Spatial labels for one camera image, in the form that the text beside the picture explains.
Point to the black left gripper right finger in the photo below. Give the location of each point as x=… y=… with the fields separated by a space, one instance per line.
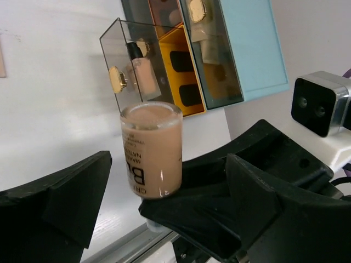
x=229 y=206

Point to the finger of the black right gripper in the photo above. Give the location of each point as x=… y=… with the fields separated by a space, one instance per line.
x=266 y=148

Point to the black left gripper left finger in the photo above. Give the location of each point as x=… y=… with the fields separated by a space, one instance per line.
x=52 y=219

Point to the clear top drawer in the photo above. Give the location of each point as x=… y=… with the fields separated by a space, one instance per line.
x=219 y=83

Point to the clear drawer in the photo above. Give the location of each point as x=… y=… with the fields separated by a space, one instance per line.
x=133 y=58
x=160 y=10
x=219 y=83

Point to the foundation bottle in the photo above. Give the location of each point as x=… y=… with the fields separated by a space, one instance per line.
x=152 y=141

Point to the beige foundation tube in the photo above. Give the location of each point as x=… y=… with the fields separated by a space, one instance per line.
x=204 y=33

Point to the clear bottom drawer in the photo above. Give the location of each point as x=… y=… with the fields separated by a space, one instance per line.
x=133 y=58

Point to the beige makeup sponge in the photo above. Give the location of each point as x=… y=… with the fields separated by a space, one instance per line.
x=174 y=17

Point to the teal yellow drawer cabinet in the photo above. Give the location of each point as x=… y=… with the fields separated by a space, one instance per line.
x=255 y=45

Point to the aluminium table frame rails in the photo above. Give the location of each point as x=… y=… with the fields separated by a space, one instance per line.
x=130 y=246

